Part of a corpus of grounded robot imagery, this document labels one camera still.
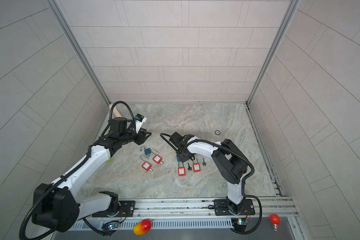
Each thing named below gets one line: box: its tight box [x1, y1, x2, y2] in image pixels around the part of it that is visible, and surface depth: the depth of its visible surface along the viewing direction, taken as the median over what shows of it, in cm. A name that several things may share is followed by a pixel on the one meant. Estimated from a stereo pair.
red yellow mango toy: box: [133, 219, 152, 236], surface depth 65 cm
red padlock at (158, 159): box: [152, 154, 164, 165], surface depth 88 cm
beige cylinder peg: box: [108, 103, 123, 118], surface depth 110 cm
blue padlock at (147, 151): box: [140, 146, 152, 157], surface depth 93 cm
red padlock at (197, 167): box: [192, 157, 201, 173], surface depth 85 cm
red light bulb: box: [270, 213, 281, 232], surface depth 68 cm
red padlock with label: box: [178, 161, 186, 177], surface depth 84 cm
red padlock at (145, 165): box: [139, 154, 152, 172], surface depth 86 cm
